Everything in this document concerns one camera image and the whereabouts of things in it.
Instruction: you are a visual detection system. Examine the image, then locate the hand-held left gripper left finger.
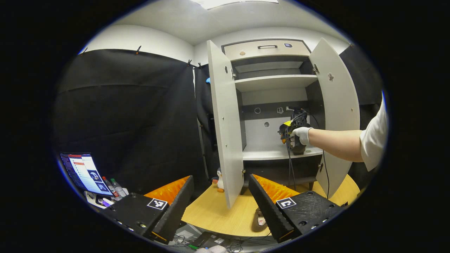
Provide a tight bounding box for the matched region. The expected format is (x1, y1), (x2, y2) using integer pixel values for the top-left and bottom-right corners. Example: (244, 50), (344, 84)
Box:
(102, 175), (194, 243)

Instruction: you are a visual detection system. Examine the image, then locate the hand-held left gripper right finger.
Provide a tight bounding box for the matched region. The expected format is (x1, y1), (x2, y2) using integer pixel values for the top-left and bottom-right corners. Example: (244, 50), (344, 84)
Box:
(248, 174), (348, 244)

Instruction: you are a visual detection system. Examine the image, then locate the brown shoe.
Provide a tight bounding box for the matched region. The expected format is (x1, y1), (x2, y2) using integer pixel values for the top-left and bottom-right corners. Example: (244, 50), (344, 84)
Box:
(251, 207), (268, 232)

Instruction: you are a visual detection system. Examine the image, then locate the grey shoe cabinet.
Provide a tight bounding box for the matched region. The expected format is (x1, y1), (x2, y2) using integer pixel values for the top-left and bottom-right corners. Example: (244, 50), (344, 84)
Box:
(221, 39), (326, 192)

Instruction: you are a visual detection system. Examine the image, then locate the grey shoe cabinet door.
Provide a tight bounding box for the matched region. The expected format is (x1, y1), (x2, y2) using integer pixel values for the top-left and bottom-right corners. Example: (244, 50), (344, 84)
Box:
(309, 38), (361, 200)
(206, 40), (245, 209)

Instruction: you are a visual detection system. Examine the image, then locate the grey cabinet drawer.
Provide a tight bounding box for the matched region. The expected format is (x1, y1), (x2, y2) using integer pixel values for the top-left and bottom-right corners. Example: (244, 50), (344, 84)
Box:
(223, 39), (311, 61)

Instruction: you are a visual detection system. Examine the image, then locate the black electronic box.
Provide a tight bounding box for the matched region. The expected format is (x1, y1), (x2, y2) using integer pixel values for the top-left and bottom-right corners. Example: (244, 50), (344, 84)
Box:
(188, 231), (234, 251)

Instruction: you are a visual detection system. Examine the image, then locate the penguin plush toy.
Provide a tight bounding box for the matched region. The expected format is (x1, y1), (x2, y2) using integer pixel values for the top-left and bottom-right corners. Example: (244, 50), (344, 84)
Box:
(212, 168), (225, 193)

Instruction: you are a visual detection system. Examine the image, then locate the clear plastic bottle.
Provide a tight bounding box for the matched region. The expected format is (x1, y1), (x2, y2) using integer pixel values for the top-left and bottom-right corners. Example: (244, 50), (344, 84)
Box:
(111, 178), (128, 198)

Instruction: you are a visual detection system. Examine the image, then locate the red label plastic bottle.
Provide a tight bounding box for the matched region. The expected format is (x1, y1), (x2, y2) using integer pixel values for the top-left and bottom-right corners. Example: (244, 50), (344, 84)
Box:
(102, 176), (121, 201)

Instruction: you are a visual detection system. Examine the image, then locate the white T-shirt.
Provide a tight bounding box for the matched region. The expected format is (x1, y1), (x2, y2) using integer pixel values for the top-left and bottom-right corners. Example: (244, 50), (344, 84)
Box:
(359, 93), (389, 172)

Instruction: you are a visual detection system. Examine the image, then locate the white side table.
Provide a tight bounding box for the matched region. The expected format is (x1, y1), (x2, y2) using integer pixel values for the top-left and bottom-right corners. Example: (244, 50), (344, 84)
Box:
(84, 190), (129, 209)

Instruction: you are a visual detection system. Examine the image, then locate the laptop screen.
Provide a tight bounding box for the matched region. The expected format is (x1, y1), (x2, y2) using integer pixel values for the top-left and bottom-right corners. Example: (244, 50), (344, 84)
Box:
(59, 152), (114, 196)

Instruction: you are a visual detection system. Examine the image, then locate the black backdrop cloth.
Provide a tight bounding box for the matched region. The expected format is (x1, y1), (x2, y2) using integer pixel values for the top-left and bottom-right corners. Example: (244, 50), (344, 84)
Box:
(53, 44), (384, 197)

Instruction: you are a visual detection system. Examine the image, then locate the large ceiling light panel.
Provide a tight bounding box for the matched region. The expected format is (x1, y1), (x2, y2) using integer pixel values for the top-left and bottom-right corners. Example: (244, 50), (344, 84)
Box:
(192, 0), (280, 10)

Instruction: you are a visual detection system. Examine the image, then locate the tangle of black cables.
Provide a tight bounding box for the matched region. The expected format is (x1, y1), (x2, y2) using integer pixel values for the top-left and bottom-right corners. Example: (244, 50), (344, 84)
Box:
(172, 232), (275, 253)

